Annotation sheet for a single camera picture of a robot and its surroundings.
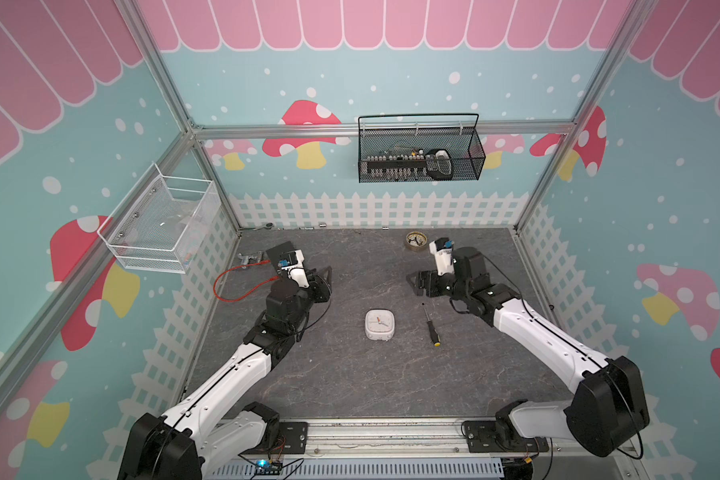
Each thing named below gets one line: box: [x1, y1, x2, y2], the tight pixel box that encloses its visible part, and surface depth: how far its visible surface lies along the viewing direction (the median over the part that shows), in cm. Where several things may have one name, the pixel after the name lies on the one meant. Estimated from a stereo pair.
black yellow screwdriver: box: [426, 320, 441, 347], surface depth 93 cm
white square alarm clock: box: [364, 308, 395, 341], surface depth 93 cm
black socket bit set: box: [366, 149, 428, 181], surface depth 91 cm
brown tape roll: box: [405, 231, 428, 252], surface depth 118 cm
